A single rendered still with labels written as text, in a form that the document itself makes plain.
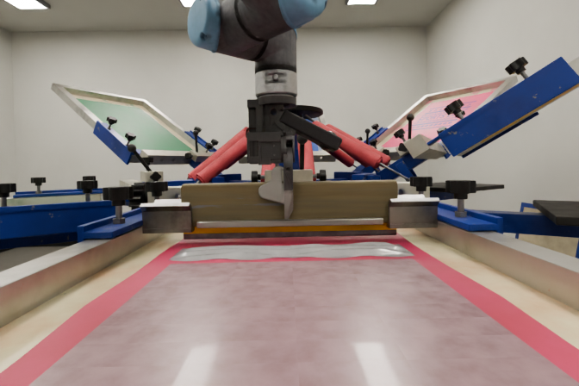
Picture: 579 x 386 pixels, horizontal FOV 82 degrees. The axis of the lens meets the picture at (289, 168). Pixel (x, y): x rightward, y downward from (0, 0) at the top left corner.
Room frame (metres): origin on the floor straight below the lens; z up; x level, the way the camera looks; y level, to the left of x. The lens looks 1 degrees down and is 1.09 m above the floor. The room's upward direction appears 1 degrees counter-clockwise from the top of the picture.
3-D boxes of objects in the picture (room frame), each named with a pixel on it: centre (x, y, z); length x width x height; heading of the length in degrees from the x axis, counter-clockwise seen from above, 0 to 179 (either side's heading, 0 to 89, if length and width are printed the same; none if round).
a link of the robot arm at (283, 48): (0.60, 0.02, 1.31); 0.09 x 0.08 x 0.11; 134
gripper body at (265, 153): (0.60, 0.03, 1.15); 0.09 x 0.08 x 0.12; 91
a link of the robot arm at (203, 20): (0.52, 0.08, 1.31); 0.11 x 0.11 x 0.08; 44
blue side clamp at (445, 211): (0.63, -0.28, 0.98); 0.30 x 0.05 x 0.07; 1
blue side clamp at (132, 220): (0.62, 0.28, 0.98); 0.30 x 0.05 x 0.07; 1
